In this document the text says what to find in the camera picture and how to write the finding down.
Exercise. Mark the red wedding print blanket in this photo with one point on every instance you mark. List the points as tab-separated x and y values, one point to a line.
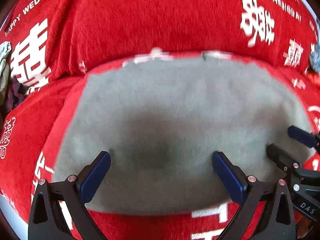
58	44

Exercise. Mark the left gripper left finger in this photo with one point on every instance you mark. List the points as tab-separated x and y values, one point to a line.
46	220

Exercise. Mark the blue-grey crumpled cloth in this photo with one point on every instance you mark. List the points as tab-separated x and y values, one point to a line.
314	57

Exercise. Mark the red embroidered cushion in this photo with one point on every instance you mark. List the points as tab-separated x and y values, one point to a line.
313	77

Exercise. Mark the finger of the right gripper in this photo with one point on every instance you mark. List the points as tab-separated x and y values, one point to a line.
310	140
281	158

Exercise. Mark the person's right hand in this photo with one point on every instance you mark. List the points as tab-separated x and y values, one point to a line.
306	229

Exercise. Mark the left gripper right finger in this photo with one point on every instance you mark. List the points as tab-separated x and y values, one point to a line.
277	219

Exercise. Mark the pale green folded cloth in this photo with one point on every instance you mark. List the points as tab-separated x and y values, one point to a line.
4	69

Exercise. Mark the grey knit sweater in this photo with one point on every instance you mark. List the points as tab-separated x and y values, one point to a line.
162	120

